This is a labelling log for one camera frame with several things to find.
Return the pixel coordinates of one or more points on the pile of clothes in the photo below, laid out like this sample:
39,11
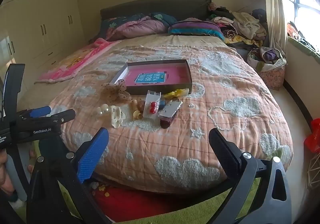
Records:
237,27

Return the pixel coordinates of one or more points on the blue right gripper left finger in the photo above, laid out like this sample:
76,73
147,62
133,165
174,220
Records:
89,154

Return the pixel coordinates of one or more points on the yellow rings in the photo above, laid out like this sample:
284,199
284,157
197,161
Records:
177,93

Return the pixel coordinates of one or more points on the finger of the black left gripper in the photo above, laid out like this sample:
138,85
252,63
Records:
63,117

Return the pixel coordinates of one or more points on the white wire rack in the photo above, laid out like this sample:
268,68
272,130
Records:
314,172

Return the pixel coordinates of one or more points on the pink book in tray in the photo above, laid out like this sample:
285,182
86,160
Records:
157,74

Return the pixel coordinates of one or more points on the purple teal striped pillow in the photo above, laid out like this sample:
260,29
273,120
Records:
197,28

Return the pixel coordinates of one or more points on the maroon hair clip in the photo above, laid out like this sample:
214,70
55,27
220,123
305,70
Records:
165,122

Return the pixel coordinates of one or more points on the dark green headboard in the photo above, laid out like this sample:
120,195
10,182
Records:
179,9

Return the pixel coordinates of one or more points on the bag with red beads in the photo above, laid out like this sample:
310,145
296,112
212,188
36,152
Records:
151,106

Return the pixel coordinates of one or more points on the beige spiral hair clip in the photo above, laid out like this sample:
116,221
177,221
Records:
137,115

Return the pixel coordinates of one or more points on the pink and teal duvet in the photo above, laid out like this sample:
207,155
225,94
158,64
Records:
128,27

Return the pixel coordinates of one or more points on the cream wardrobe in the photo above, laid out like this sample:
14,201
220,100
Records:
38,33

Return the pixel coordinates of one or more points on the beige bed sheet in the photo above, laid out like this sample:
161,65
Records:
41,94

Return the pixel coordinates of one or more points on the cream curtain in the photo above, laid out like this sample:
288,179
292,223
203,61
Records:
276,24

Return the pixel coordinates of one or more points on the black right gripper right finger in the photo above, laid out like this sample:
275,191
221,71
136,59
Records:
227,154

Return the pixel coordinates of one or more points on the shallow cardboard box tray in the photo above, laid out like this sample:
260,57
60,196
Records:
164,89

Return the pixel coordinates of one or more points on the person's left hand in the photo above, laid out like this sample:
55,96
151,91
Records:
6,183

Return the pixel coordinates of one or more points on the pearl hair clip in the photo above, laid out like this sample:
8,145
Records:
102,110

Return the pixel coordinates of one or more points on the green floor mat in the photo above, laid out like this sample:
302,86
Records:
198,213

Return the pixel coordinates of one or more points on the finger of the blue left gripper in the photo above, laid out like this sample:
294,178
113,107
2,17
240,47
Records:
40,112

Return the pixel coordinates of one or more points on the pink cartoon blanket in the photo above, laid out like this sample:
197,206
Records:
70,66

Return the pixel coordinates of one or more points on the red plastic bag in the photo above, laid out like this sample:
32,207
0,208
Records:
312,141

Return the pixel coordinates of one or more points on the red floor mat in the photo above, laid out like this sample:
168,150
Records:
122,204

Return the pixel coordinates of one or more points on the floral fabric laundry bag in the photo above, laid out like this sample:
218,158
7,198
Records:
269,63

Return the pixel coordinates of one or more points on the blue hair comb clip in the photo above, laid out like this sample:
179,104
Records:
162,104

